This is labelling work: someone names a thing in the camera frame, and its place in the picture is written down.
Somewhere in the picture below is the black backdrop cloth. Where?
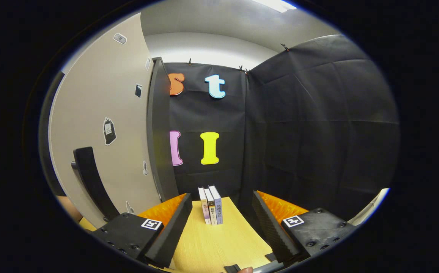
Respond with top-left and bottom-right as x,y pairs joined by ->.
162,34 -> 400,223

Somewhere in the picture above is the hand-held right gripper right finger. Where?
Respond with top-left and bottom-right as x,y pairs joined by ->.
251,190 -> 357,265

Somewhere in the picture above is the beige cabinet door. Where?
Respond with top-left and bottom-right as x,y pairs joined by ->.
48,13 -> 164,229

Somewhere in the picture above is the white-spine book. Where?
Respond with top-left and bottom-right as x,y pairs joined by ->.
198,187 -> 212,225

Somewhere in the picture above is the black door handle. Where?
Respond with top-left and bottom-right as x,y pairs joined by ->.
71,146 -> 121,222

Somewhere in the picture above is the lavender-spine book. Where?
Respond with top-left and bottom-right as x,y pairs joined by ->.
208,185 -> 224,225

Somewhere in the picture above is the white cloth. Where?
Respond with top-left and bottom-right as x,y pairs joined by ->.
348,188 -> 390,227

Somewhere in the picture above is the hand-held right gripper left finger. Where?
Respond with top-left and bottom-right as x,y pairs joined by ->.
91,193 -> 194,269

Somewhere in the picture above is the dark grey cabinet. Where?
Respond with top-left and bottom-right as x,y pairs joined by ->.
146,56 -> 180,202

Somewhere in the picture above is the long ceiling light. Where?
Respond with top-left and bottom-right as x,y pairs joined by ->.
252,0 -> 298,13

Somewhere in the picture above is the beige-spine book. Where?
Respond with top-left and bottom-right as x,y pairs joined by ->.
204,188 -> 218,226

